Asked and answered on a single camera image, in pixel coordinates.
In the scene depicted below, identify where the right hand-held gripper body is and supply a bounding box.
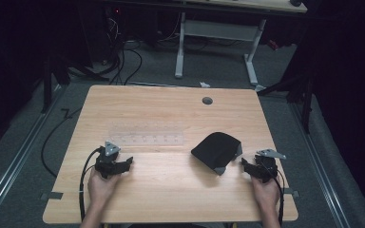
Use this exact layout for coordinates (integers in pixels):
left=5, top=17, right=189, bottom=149
left=252, top=148, right=288, bottom=184

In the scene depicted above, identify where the red small object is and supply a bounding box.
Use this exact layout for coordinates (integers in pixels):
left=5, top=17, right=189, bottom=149
left=266, top=39, right=280, bottom=51

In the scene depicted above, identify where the black fabric pouch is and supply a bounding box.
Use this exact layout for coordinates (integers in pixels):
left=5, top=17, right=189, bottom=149
left=190, top=131, right=243, bottom=177

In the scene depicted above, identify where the grey tape strip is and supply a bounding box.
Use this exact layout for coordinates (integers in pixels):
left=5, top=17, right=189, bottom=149
left=283, top=187, right=300, bottom=198
left=40, top=191, right=65, bottom=201

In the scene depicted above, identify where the metal floor rail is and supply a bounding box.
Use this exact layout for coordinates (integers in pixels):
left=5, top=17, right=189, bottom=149
left=0, top=85, right=68, bottom=222
left=288, top=100, right=354, bottom=228

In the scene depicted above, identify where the person's left hand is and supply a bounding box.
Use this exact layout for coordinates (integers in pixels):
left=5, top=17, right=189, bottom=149
left=86, top=170, right=122, bottom=207

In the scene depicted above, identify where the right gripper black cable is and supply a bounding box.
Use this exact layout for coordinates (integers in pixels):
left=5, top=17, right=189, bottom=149
left=265, top=164, right=286, bottom=226

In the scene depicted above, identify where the black metal stand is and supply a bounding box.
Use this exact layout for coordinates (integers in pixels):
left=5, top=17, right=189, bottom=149
left=256, top=70, right=316, bottom=135
left=40, top=56, right=72, bottom=115

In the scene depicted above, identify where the black floor cable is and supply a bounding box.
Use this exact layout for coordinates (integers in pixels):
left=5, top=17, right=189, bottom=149
left=40, top=107, right=84, bottom=179

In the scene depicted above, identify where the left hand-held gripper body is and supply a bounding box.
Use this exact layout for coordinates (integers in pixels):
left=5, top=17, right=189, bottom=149
left=94, top=141, right=122, bottom=180

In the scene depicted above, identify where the black cable bundle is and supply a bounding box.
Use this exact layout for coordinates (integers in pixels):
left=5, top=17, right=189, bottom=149
left=106, top=12, right=144, bottom=86

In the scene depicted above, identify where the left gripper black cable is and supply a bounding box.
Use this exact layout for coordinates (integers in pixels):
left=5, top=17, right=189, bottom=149
left=78, top=146, right=105, bottom=222

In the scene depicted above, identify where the person's right hand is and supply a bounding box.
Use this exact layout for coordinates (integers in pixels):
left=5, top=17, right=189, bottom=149
left=250, top=175, right=281, bottom=211

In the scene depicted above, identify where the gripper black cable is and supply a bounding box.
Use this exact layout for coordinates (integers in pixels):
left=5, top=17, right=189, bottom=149
left=265, top=164, right=286, bottom=226
left=78, top=146, right=105, bottom=222

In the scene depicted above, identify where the white metal frame desk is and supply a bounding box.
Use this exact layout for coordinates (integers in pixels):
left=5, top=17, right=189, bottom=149
left=174, top=0, right=309, bottom=93

